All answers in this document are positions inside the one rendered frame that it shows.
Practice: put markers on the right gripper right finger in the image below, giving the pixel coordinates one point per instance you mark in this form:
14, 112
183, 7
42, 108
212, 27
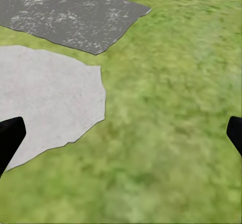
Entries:
234, 132

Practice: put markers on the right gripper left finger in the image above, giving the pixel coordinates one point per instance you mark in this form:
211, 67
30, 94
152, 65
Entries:
12, 132

